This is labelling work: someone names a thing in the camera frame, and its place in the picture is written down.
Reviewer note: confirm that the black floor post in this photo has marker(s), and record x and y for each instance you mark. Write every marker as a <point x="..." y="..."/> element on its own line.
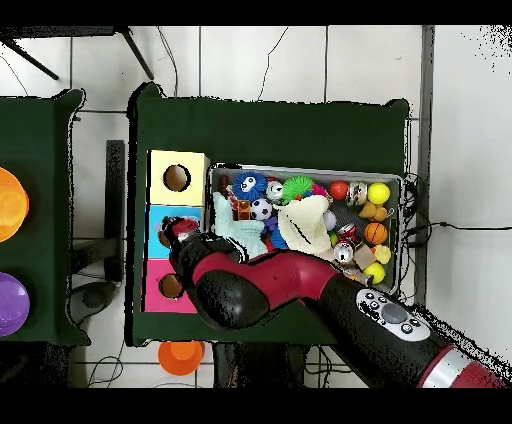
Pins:
<point x="115" y="200"/>

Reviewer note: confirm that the wooden box with three holes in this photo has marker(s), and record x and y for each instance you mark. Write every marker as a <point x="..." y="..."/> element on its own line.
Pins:
<point x="196" y="192"/>

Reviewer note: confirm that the black and white soccer ball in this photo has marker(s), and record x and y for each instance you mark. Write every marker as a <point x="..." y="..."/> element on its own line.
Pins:
<point x="261" y="209"/>

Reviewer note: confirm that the blue spiky ball with eyes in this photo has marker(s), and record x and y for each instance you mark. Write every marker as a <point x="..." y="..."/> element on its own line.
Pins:
<point x="258" y="188"/>

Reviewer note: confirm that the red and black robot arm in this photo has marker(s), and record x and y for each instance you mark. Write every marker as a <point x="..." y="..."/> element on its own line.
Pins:
<point x="280" y="276"/>

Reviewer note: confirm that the large yellow ball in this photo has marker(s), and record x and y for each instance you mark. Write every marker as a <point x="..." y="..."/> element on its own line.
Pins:
<point x="378" y="193"/>

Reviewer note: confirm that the cream muslin cloth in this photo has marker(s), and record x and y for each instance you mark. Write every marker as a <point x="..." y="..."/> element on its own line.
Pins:
<point x="304" y="224"/>

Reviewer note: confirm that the small yellow ball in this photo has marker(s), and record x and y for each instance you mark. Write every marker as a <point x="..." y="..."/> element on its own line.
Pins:
<point x="374" y="272"/>

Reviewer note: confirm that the white baseball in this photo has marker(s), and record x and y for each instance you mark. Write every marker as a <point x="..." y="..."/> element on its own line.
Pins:
<point x="330" y="220"/>

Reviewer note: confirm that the red rubber ball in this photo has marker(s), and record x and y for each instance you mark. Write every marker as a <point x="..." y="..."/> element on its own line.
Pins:
<point x="339" y="190"/>

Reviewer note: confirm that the orange plastic bowl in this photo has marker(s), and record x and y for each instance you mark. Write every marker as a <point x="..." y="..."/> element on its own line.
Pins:
<point x="10" y="206"/>

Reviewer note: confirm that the orange plastic cup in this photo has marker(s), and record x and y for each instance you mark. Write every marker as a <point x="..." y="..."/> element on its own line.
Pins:
<point x="180" y="358"/>

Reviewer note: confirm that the dark green tablecloth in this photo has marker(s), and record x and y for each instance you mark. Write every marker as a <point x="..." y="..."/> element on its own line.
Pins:
<point x="52" y="180"/>
<point x="260" y="132"/>

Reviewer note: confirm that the purple plastic bowl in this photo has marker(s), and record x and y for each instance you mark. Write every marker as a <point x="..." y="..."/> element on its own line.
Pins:
<point x="12" y="304"/>

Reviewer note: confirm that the green spiky rubber ball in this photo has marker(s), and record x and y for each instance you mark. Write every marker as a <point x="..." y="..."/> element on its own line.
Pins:
<point x="296" y="187"/>

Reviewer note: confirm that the orange mini basketball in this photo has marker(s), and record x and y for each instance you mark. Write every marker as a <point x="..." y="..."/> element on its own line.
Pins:
<point x="376" y="234"/>

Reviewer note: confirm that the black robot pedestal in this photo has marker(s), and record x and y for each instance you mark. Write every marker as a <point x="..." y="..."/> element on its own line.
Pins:
<point x="260" y="366"/>

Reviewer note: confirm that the grey round stand base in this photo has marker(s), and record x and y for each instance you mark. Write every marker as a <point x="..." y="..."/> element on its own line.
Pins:
<point x="94" y="298"/>

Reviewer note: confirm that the red soda can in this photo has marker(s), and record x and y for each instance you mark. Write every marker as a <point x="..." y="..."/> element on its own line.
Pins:
<point x="344" y="252"/>

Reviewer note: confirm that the mint muslin cloth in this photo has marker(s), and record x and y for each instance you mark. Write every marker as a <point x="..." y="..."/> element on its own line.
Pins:
<point x="224" y="224"/>

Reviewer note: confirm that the black stand legs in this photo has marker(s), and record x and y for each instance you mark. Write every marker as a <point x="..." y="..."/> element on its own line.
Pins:
<point x="136" y="54"/>

